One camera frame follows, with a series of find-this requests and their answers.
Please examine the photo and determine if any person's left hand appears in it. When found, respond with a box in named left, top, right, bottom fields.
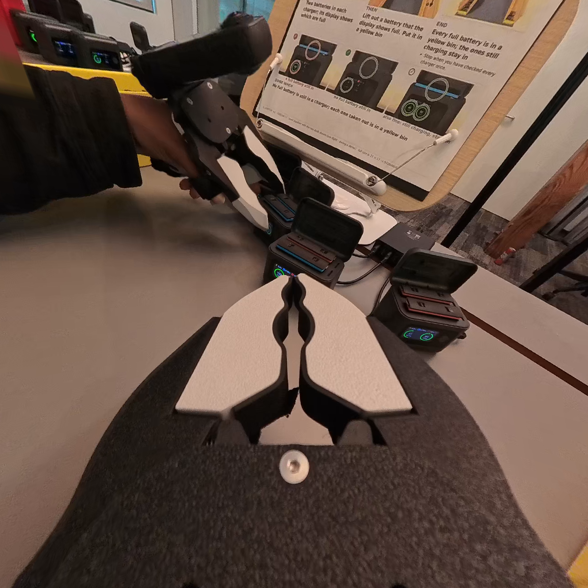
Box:
left=120, top=92, right=227, bottom=206

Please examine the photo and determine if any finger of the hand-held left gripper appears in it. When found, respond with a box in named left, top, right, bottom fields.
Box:
left=240, top=125, right=286, bottom=194
left=217, top=153, right=272, bottom=234

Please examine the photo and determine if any white board ledge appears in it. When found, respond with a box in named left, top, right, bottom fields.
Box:
left=256, top=117, right=387, bottom=196

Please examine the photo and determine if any black battery charging case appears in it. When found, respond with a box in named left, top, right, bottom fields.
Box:
left=73, top=32, right=125, bottom=72
left=11, top=9, right=49, bottom=47
left=263, top=198, right=364, bottom=288
left=39, top=21, right=81, bottom=62
left=371, top=248, right=478, bottom=353
left=255, top=166, right=335, bottom=246

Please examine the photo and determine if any white peg wire clip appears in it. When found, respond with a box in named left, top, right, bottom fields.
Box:
left=257, top=53, right=283, bottom=129
left=367, top=129, right=460, bottom=185

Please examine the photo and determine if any black multiport charger hub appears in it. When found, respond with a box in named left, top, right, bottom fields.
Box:
left=367, top=223, right=437, bottom=272

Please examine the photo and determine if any brown wooden panel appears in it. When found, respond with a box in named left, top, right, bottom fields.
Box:
left=487, top=142, right=588, bottom=260

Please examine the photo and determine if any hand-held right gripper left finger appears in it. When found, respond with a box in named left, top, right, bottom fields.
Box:
left=175, top=274, right=296, bottom=444

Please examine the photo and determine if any printed paper sheet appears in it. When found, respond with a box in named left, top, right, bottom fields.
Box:
left=254, top=0, right=567, bottom=193

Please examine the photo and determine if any instruction sheet on wooden stand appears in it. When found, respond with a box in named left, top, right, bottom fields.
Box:
left=241, top=0, right=580, bottom=213

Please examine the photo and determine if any black charging cable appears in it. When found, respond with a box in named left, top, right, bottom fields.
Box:
left=374, top=264, right=396, bottom=308
left=337, top=257, right=391, bottom=285

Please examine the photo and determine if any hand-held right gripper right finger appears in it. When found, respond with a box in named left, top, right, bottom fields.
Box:
left=293, top=273, right=413, bottom=445

